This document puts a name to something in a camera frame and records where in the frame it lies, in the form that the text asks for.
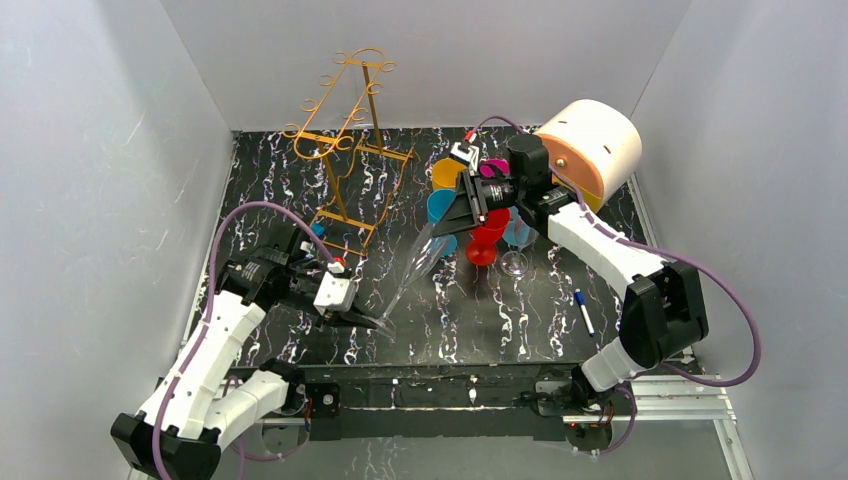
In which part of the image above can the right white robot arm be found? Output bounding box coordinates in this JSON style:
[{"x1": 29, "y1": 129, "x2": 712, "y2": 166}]
[{"x1": 432, "y1": 134, "x2": 709, "y2": 405}]

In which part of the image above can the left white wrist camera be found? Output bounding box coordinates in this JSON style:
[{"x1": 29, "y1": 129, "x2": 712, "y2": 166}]
[{"x1": 313, "y1": 271, "x2": 357, "y2": 314}]

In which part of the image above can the yellow wine glass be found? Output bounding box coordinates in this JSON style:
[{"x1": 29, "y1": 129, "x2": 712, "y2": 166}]
[{"x1": 431, "y1": 158, "x2": 467, "y2": 190}]

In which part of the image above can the black marble pattern mat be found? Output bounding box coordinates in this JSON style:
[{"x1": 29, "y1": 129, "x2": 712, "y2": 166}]
[{"x1": 235, "y1": 127, "x2": 621, "y2": 367}]

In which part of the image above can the light blue wine glass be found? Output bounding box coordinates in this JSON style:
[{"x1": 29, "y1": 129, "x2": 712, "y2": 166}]
[{"x1": 502, "y1": 209, "x2": 538, "y2": 250}]

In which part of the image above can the white cylindrical drawer box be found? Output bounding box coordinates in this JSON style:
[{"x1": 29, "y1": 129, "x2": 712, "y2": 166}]
[{"x1": 535, "y1": 99, "x2": 642, "y2": 213}]

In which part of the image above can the blue white marker pen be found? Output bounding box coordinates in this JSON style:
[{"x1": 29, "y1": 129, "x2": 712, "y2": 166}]
[{"x1": 574, "y1": 289, "x2": 596, "y2": 337}]

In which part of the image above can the gold wire glass rack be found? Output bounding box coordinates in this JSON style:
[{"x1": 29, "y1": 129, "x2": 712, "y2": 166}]
[{"x1": 283, "y1": 47, "x2": 416, "y2": 258}]

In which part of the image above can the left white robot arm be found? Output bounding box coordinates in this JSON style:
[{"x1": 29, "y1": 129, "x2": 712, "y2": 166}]
[{"x1": 110, "y1": 240, "x2": 380, "y2": 479}]

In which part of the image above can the clear wine glass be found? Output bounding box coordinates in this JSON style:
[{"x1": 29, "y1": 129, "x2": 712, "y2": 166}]
[
  {"x1": 500, "y1": 244, "x2": 530, "y2": 278},
  {"x1": 377, "y1": 222, "x2": 449, "y2": 340}
]

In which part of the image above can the red wine glass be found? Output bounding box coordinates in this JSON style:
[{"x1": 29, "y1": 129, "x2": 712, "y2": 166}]
[{"x1": 465, "y1": 209, "x2": 511, "y2": 267}]

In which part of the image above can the magenta wine glass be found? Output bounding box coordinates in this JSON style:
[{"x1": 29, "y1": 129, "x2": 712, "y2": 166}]
[{"x1": 478, "y1": 158, "x2": 510, "y2": 178}]

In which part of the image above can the clear wine glass front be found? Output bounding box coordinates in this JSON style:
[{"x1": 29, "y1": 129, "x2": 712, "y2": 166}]
[{"x1": 500, "y1": 244, "x2": 530, "y2": 278}]

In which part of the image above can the teal blue wine glass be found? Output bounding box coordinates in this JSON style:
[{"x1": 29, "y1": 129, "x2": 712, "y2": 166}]
[{"x1": 427, "y1": 189, "x2": 458, "y2": 258}]

